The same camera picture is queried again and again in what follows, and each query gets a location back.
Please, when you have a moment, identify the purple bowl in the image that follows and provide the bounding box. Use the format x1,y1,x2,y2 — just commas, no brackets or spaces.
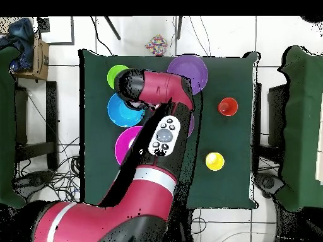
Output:
167,54,209,96
187,112,196,138

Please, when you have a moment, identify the pink bowl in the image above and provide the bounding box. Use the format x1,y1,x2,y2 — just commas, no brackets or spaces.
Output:
114,125,144,166

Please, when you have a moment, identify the large blue bowl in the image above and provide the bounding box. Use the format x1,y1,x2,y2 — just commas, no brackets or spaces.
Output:
107,93,146,128

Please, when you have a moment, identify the yellow cup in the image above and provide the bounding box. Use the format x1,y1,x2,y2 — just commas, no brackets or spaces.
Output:
205,152,225,171

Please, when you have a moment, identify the orange cup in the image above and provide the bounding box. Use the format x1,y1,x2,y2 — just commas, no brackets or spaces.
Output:
217,97,238,117

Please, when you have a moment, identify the green bowl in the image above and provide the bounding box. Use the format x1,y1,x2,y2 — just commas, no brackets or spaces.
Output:
107,64,130,91

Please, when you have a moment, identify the dark green table cloth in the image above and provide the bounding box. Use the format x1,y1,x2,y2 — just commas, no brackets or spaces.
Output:
79,49,261,210

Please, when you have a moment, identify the colourful patterned box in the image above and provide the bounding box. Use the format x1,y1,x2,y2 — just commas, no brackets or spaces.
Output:
144,34,169,57

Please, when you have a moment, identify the black tripod leg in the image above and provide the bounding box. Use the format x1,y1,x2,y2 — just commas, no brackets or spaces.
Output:
103,16,122,41
175,16,184,40

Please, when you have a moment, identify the cardboard box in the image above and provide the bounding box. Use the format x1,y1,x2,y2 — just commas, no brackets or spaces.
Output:
15,33,50,81

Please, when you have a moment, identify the green cloth side table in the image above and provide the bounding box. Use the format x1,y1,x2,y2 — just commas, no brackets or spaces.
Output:
276,45,323,212
0,46,27,209

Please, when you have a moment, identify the blue cloth bundle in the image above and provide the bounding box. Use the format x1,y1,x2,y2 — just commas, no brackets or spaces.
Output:
0,17,35,72

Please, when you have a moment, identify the black floor cable tangle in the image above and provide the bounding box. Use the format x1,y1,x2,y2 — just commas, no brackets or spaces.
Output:
15,135,81,200

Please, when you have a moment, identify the black stool frame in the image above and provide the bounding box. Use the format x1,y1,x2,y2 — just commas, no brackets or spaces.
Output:
14,81,59,171

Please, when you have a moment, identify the black pedestal leg with caster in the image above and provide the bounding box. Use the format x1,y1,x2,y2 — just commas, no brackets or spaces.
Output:
254,171,286,199
13,170,55,193

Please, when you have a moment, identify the black floor frame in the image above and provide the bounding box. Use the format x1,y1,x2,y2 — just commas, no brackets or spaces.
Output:
37,16,76,47

